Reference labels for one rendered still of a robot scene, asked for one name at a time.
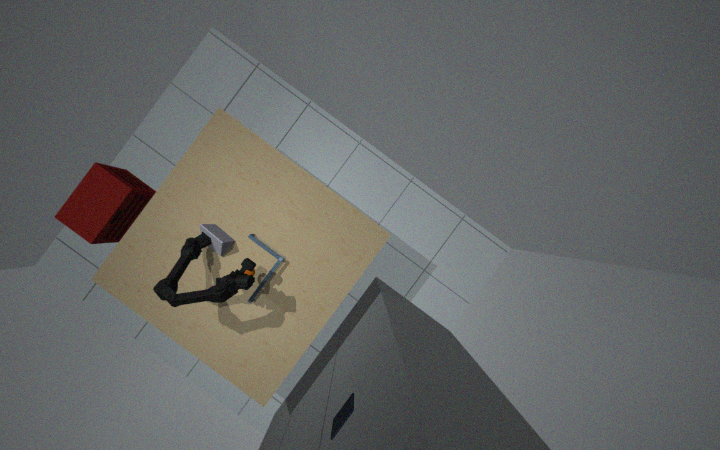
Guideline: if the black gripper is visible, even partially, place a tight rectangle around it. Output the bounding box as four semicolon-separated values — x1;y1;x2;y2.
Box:
228;258;256;292

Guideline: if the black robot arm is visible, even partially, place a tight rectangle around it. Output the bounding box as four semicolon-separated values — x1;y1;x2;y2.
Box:
153;232;255;307

